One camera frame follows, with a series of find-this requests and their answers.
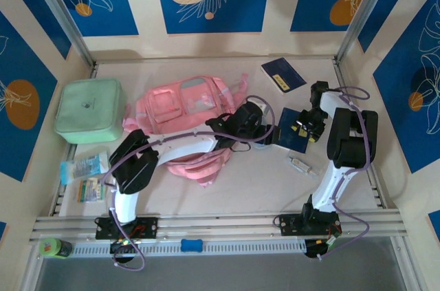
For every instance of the pink backpack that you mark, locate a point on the pink backpack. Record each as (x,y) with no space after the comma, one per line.
(172,108)

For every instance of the green orange marker pack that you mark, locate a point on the green orange marker pack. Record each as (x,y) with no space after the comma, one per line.
(91,191)

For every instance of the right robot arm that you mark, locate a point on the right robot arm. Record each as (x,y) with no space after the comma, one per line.
(350,139)

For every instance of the mint green storage case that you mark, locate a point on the mint green storage case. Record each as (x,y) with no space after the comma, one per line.
(86,112)

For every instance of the blue bone-shaped clip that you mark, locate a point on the blue bone-shaped clip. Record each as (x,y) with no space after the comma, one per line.
(192,245)

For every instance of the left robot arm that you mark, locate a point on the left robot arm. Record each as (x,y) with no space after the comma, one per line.
(185,150)

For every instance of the aluminium frame post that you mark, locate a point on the aluminium frame post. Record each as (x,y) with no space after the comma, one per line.
(364,12)
(62,16)

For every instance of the aluminium cross rail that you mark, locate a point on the aluminium cross rail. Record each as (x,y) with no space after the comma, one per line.
(220,225)

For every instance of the dark blue book yellow label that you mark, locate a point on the dark blue book yellow label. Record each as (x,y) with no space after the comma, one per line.
(285,76)

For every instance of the green tape roll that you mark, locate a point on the green tape roll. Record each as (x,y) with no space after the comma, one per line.
(51,248)

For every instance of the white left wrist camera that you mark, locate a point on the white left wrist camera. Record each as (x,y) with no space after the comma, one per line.
(258,107)

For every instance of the plain dark blue book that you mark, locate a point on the plain dark blue book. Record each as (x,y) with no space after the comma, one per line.
(288,136)

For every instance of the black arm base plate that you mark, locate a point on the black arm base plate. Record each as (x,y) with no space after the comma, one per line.
(288,225)
(148,227)

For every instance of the blue white tissue packet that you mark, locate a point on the blue white tissue packet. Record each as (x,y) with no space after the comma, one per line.
(82,167)

